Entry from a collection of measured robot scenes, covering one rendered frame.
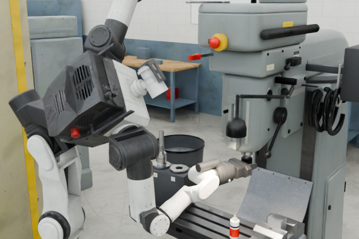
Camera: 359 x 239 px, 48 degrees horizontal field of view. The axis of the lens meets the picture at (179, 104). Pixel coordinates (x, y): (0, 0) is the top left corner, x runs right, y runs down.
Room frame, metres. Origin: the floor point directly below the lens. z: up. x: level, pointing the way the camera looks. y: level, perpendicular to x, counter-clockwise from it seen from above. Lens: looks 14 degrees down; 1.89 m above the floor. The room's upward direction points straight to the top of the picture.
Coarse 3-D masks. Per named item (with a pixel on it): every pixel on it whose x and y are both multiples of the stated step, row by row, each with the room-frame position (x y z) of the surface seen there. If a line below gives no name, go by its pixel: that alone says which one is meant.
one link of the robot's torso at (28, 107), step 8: (16, 96) 1.50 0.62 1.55; (24, 96) 1.50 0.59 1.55; (32, 96) 1.52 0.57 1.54; (16, 104) 1.49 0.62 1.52; (24, 104) 1.49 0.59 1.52; (32, 104) 1.47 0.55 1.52; (40, 104) 1.49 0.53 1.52; (16, 112) 1.49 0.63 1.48; (24, 112) 1.47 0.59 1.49; (32, 112) 1.46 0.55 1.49; (40, 112) 1.45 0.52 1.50; (24, 120) 1.47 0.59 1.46; (32, 120) 1.46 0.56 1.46; (40, 120) 1.45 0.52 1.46; (24, 128) 1.50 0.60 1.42; (64, 144) 1.42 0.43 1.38; (72, 144) 1.45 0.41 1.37; (64, 152) 1.42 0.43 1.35
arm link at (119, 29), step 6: (108, 24) 1.55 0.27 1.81; (114, 24) 1.54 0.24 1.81; (120, 24) 1.55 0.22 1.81; (114, 30) 1.53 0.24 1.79; (120, 30) 1.54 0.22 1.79; (126, 30) 1.57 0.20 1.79; (114, 36) 1.50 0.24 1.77; (120, 36) 1.54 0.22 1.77; (114, 42) 1.49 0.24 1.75; (120, 42) 1.54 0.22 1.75; (114, 48) 1.50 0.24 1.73; (120, 48) 1.54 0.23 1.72; (114, 54) 1.53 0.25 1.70; (120, 54) 1.56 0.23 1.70
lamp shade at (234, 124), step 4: (232, 120) 1.34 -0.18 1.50; (236, 120) 1.33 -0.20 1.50; (240, 120) 1.34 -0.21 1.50; (228, 124) 1.34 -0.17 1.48; (232, 124) 1.32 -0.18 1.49; (236, 124) 1.32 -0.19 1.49; (240, 124) 1.32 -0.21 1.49; (244, 124) 1.33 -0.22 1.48; (228, 128) 1.33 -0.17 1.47; (232, 128) 1.32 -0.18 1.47; (236, 128) 1.32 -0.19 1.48; (240, 128) 1.32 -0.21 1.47; (244, 128) 1.32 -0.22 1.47; (228, 132) 1.33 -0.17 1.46; (232, 132) 1.32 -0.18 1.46; (236, 132) 1.31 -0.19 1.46; (240, 132) 1.31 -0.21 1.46; (244, 132) 1.32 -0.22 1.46; (228, 136) 1.33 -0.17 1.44; (232, 136) 1.32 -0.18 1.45; (236, 136) 1.31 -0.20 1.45; (240, 136) 1.31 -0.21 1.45; (244, 136) 1.32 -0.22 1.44
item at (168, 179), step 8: (160, 168) 1.85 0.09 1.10; (168, 168) 1.86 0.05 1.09; (176, 168) 1.85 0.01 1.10; (184, 168) 1.84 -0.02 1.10; (160, 176) 1.82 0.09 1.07; (168, 176) 1.80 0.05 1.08; (176, 176) 1.78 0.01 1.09; (184, 176) 1.77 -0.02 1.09; (160, 184) 1.82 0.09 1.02; (168, 184) 1.80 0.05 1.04; (176, 184) 1.78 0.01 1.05; (184, 184) 1.76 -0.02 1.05; (192, 184) 1.84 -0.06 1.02; (160, 192) 1.82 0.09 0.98; (168, 192) 1.80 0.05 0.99; (176, 192) 1.78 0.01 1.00; (160, 200) 1.82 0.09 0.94
